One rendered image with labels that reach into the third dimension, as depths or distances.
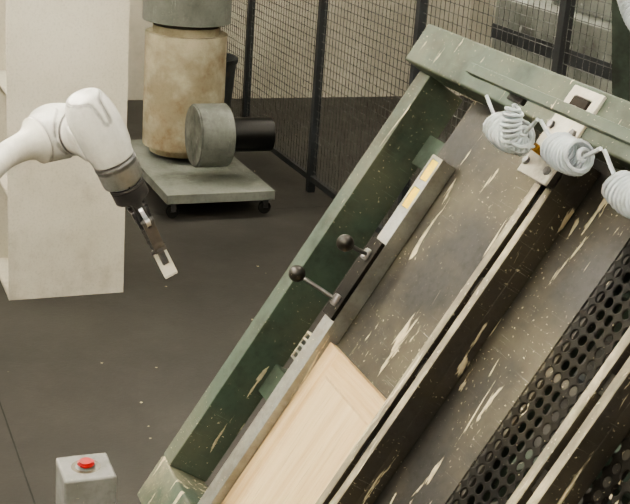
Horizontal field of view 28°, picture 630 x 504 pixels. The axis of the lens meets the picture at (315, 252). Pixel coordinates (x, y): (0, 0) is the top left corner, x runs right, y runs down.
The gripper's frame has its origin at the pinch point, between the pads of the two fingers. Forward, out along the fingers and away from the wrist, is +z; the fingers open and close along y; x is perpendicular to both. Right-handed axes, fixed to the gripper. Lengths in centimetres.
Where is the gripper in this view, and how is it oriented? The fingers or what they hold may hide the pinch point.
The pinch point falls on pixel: (164, 261)
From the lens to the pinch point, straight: 271.9
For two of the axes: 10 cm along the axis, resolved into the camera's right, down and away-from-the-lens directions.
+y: -3.8, -3.4, 8.6
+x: -8.6, 4.8, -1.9
